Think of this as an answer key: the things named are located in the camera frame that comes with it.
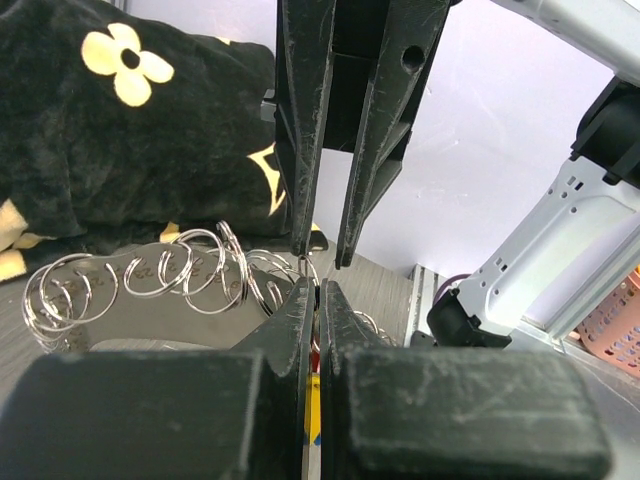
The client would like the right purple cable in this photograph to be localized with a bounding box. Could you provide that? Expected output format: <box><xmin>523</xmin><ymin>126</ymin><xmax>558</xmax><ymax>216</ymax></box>
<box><xmin>432</xmin><ymin>272</ymin><xmax>471</xmax><ymax>309</ymax></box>

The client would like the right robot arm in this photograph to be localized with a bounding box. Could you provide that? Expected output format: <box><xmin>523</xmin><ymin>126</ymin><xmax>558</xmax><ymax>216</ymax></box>
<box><xmin>271</xmin><ymin>1</ymin><xmax>639</xmax><ymax>348</ymax></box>

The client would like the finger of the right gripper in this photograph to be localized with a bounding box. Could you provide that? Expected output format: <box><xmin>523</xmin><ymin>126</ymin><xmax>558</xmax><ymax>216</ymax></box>
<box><xmin>335</xmin><ymin>1</ymin><xmax>450</xmax><ymax>269</ymax></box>
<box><xmin>275</xmin><ymin>1</ymin><xmax>336</xmax><ymax>255</ymax></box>

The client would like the black floral plush pillow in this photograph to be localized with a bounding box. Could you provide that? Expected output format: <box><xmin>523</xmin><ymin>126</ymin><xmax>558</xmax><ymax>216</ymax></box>
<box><xmin>1</xmin><ymin>1</ymin><xmax>291</xmax><ymax>281</ymax></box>

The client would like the white blue large keyring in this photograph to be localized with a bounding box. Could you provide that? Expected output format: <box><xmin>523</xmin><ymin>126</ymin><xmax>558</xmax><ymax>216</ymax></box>
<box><xmin>19</xmin><ymin>219</ymin><xmax>396</xmax><ymax>356</ymax></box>

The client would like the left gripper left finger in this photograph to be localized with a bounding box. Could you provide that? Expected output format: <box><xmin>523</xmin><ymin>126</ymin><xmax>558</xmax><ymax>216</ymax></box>
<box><xmin>1</xmin><ymin>279</ymin><xmax>316</xmax><ymax>479</ymax></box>

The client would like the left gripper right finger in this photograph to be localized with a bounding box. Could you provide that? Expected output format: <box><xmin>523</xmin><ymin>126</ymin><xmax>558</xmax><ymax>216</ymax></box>
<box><xmin>319</xmin><ymin>280</ymin><xmax>613</xmax><ymax>479</ymax></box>

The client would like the aluminium frame rail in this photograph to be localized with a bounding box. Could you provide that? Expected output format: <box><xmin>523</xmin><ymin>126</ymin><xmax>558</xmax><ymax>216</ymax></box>
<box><xmin>404</xmin><ymin>264</ymin><xmax>441</xmax><ymax>347</ymax></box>

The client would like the pink plastic basket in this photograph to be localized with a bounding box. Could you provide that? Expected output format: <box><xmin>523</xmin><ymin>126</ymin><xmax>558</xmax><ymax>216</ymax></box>
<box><xmin>575</xmin><ymin>267</ymin><xmax>640</xmax><ymax>378</ymax></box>

